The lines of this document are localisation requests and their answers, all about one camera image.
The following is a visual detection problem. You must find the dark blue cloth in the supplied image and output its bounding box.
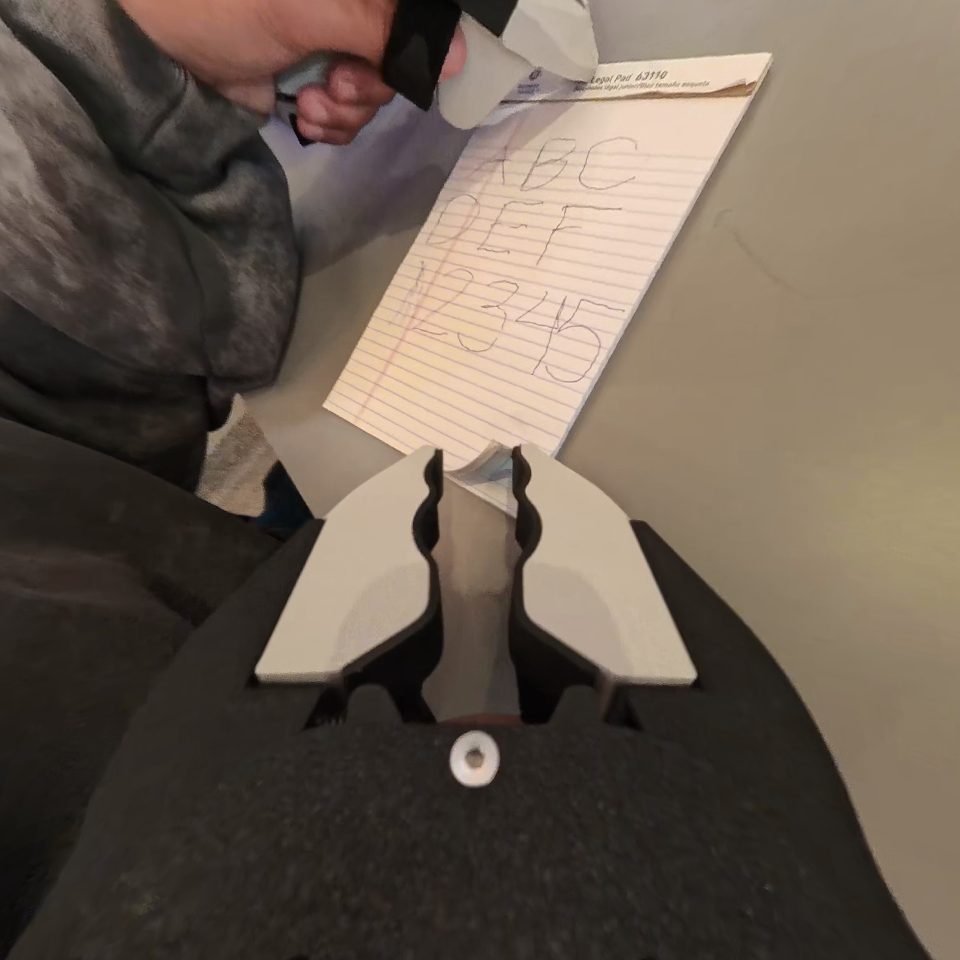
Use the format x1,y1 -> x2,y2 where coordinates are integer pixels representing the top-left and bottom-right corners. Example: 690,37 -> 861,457
258,461 -> 316,540

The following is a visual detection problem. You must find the white lined notepad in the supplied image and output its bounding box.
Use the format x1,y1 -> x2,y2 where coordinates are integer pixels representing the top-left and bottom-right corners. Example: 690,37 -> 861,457
322,51 -> 774,520

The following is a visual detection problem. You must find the person's grey hoodie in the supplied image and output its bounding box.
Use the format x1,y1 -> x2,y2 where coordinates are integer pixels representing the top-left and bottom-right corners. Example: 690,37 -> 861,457
0,300 -> 245,492

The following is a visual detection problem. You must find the dark cloth garment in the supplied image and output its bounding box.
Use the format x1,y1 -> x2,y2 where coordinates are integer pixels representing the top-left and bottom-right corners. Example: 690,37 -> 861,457
0,416 -> 324,960

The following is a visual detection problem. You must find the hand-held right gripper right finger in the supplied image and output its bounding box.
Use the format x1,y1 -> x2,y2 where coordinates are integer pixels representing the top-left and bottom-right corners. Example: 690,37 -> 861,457
510,442 -> 699,727

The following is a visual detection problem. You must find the grey woven fabric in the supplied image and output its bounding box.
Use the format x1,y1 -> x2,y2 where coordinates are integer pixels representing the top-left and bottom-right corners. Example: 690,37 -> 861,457
193,396 -> 280,520

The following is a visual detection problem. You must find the person's left hand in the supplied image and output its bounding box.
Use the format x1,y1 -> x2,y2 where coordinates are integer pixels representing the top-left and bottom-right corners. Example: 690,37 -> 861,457
120,0 -> 400,147

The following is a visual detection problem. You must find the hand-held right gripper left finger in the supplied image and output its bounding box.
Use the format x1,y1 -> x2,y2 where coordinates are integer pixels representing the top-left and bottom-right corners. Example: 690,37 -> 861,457
255,445 -> 447,725

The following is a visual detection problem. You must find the person's left forearm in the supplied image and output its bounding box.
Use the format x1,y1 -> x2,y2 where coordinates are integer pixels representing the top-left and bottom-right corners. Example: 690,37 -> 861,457
0,0 -> 305,391

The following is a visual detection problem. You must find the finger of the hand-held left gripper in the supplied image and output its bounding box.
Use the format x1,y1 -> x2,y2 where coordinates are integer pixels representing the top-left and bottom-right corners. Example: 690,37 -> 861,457
506,0 -> 601,78

